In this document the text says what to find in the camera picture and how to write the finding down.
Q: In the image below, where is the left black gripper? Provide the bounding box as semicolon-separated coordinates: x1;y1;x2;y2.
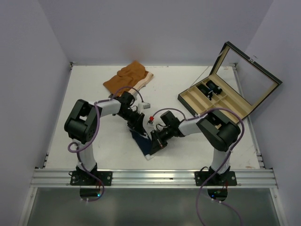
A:
118;108;144;134

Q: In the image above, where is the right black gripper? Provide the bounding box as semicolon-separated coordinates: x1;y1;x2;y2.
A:
149;125;174;154

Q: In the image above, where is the navy blue underwear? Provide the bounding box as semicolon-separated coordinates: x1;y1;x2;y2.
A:
130;130;157;160

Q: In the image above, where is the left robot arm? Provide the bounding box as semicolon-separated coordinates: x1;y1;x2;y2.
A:
64;91;147;185

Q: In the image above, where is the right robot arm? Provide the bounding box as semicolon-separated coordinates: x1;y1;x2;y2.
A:
150;107;245;185

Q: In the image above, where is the orange brown underwear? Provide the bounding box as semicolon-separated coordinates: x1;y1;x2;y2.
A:
103;61;154;96

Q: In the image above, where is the rolled black underwear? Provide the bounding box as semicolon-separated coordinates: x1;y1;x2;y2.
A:
197;80;222;100

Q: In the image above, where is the black compartment storage box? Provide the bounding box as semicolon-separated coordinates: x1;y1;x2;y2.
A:
178;41;282;119

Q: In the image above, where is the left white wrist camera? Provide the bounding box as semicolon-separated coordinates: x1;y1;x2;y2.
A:
137;102;151;113

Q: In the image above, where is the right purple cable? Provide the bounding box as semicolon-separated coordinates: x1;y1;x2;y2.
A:
150;107;246;226

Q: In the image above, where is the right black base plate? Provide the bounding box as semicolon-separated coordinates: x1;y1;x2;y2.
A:
194;171;238;186

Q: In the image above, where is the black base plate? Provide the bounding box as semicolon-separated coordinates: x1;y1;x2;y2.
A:
194;171;238;186
68;170;113;186

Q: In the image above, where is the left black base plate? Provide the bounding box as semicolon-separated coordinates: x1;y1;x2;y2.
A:
68;170;113;186

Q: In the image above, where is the aluminium mounting rail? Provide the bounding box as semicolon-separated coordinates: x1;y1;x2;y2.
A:
30;169;277;188

